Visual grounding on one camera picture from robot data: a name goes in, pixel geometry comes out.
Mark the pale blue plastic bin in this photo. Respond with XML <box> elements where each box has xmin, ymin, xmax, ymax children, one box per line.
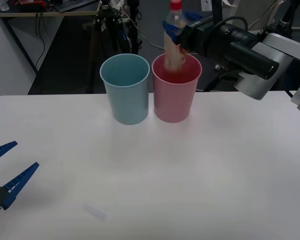
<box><xmin>99</xmin><ymin>53</ymin><xmax>151</xmax><ymax>126</ymax></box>

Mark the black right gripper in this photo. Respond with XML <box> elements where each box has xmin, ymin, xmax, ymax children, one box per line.
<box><xmin>161</xmin><ymin>14</ymin><xmax>214</xmax><ymax>57</ymax></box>

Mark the red tool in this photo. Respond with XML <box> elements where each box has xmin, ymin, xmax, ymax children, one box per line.
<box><xmin>11</xmin><ymin>0</ymin><xmax>48</xmax><ymax>8</ymax></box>

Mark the pink plastic bin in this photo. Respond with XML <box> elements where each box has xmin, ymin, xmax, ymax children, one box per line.
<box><xmin>151</xmin><ymin>51</ymin><xmax>203</xmax><ymax>124</ymax></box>

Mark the large black tripod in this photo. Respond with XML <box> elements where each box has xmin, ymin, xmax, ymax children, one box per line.
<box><xmin>202</xmin><ymin>0</ymin><xmax>300</xmax><ymax>92</ymax></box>

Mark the black keyboard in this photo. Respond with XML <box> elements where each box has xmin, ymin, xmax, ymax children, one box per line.
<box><xmin>53</xmin><ymin>0</ymin><xmax>99</xmax><ymax>14</ymax></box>

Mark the clear bottle with red cap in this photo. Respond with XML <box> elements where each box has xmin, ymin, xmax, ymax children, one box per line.
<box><xmin>164</xmin><ymin>0</ymin><xmax>189</xmax><ymax>73</ymax></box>

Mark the white office chair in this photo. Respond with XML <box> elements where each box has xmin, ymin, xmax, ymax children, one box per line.
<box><xmin>214</xmin><ymin>0</ymin><xmax>266</xmax><ymax>72</ymax></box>

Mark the black hanging cable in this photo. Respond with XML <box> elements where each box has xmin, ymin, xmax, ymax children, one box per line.
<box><xmin>34</xmin><ymin>11</ymin><xmax>47</xmax><ymax>69</ymax></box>

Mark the black tripod with white tape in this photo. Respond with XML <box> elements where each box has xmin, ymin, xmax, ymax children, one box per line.
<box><xmin>83</xmin><ymin>0</ymin><xmax>144</xmax><ymax>94</ymax></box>

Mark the wooden desk with black frame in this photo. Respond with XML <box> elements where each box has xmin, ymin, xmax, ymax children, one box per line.
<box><xmin>0</xmin><ymin>0</ymin><xmax>102</xmax><ymax>76</ymax></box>

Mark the beige cable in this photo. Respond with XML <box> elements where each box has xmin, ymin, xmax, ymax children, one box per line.
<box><xmin>119</xmin><ymin>9</ymin><xmax>166</xmax><ymax>51</ymax></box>

